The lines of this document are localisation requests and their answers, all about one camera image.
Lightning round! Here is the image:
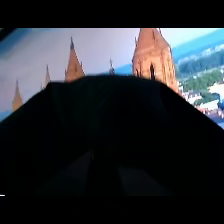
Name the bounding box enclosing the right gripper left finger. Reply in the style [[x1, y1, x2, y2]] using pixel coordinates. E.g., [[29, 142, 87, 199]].
[[42, 151, 96, 197]]

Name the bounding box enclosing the black long-sleeved shirt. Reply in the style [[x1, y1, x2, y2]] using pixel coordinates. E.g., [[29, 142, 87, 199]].
[[0, 73, 224, 197]]

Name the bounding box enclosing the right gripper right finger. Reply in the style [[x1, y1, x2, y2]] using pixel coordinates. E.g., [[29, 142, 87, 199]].
[[116, 165, 173, 197]]

